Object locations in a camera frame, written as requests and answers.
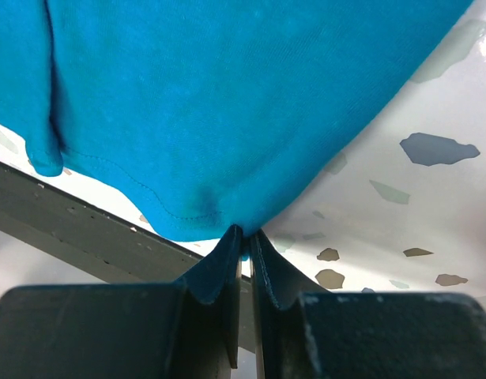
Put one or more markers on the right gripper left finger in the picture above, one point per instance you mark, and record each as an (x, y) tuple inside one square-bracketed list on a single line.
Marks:
[(187, 328)]

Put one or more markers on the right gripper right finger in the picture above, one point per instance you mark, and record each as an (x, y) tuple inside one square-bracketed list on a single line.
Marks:
[(305, 331)]

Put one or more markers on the blue t shirt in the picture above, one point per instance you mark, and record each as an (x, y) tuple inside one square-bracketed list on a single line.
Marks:
[(205, 114)]

